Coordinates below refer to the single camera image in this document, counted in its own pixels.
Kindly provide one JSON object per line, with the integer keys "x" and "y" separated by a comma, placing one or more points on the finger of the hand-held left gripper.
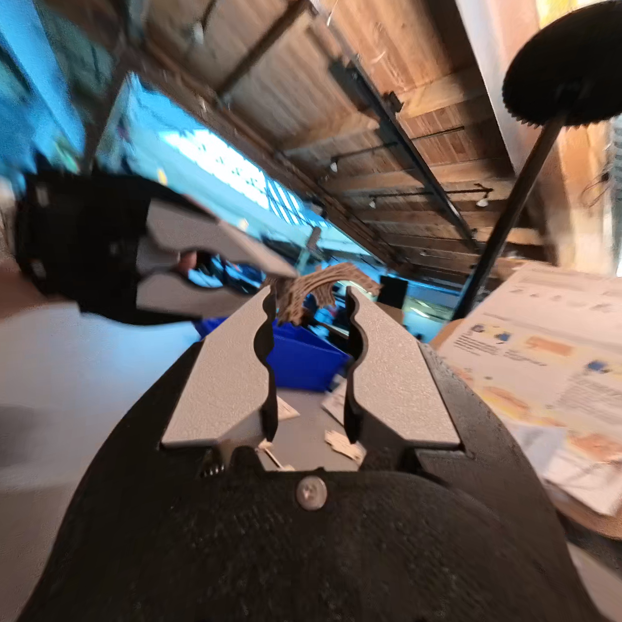
{"x": 204, "y": 233}
{"x": 175, "y": 299}

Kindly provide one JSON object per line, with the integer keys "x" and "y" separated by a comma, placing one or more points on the hanging sign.
{"x": 314, "y": 239}

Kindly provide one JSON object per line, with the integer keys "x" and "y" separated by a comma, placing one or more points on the blue divided plastic bin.
{"x": 301, "y": 359}

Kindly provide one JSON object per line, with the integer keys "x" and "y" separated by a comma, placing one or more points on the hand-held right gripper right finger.
{"x": 403, "y": 388}

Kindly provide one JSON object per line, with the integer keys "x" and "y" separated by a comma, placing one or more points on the wooden tower base model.
{"x": 316, "y": 286}

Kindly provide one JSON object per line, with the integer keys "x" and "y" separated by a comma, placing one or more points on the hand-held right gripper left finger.
{"x": 218, "y": 388}

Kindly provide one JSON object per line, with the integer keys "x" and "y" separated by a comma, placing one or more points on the person's left hand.
{"x": 187, "y": 263}

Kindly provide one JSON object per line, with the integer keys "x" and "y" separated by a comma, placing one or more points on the large printed instruction sheet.
{"x": 549, "y": 340}

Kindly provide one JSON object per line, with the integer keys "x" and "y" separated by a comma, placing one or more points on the person's left forearm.
{"x": 29, "y": 291}

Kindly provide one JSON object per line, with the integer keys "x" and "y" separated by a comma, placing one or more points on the black stand with round disc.
{"x": 563, "y": 73}

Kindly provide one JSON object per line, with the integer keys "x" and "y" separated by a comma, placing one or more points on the black monitor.
{"x": 392, "y": 291}

